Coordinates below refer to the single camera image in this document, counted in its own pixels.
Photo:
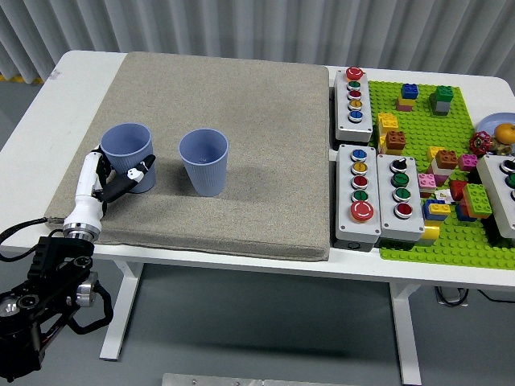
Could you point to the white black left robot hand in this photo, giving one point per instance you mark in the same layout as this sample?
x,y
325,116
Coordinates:
x,y
86,201

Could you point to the blue ribbed plastic cup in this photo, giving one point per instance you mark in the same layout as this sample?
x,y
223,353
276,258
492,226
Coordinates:
x,y
128,149
204,165

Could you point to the white table leg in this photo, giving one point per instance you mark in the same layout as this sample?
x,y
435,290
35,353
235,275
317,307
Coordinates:
x,y
407,337
119,321

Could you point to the yellow floor tape strip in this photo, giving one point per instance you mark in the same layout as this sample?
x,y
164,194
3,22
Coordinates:
x,y
22,78

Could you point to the grey-brown fabric mat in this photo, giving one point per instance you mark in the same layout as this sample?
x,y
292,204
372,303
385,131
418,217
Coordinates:
x,y
249,161

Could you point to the grey five-button box large stop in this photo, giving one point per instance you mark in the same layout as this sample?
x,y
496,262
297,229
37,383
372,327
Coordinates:
x,y
346,189

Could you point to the white pleated curtain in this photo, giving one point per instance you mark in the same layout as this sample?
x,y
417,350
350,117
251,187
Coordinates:
x,y
281,28

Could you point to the grey five-button box small stop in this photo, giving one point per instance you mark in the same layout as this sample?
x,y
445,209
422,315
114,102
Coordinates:
x,y
356,128

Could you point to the brown toy brick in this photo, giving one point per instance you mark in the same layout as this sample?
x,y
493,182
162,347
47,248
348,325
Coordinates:
x,y
395,140
447,158

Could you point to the thin pink toy brick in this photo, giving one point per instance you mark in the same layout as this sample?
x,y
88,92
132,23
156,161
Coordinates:
x,y
403,108

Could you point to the thin yellow toy brick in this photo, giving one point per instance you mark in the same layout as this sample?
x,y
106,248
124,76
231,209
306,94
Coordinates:
x,y
405,102

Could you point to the blue toy brick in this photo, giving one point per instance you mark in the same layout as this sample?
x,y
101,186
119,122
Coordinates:
x,y
427,213
410,91
462,213

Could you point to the green studded baseplate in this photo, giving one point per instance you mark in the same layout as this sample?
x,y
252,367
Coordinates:
x,y
420,124

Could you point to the yellow cylinder toy block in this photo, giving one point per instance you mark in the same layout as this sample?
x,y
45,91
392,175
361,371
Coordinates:
x,y
430,233

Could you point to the small yellow toy brick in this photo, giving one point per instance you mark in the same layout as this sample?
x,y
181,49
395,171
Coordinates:
x,y
439,208

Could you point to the grey toy brick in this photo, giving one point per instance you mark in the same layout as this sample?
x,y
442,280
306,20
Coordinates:
x,y
442,107

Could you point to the red toy brick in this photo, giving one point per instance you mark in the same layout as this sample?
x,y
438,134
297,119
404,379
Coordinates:
x,y
458,189

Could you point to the magenta toy brick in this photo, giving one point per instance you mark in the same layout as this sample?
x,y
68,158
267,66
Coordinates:
x,y
468,162

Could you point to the large green toy brick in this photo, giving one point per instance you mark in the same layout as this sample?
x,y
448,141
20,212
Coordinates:
x,y
479,197

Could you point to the red handwheel brass valve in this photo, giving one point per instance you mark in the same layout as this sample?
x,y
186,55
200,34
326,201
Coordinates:
x,y
480,143

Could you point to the grey button box partly seen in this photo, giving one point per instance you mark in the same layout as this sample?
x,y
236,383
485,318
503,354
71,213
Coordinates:
x,y
495,193

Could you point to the pale blue plate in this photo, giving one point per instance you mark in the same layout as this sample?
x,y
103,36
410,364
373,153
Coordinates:
x,y
491,122

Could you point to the orange fruit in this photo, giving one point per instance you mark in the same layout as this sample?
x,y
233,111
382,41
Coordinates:
x,y
505,132

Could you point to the grey box with selector switch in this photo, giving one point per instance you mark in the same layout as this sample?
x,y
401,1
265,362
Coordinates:
x,y
386,193

